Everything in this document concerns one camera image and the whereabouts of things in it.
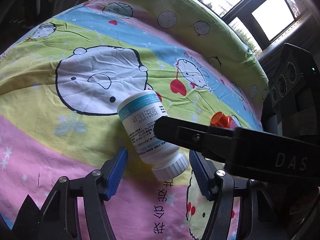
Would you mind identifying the orange cap carton bottle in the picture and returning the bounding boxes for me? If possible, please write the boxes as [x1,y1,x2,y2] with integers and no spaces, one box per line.
[210,112,241,129]

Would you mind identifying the black triple lens camera box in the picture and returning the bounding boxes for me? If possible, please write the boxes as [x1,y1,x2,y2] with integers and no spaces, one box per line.
[261,43,319,137]

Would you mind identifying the white bottle blue label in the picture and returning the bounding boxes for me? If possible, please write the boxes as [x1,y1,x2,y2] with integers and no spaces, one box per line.
[117,90,189,181]

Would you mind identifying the colourful cartoon bed sheet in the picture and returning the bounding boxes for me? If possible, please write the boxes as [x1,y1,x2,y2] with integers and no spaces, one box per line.
[1,0,268,239]

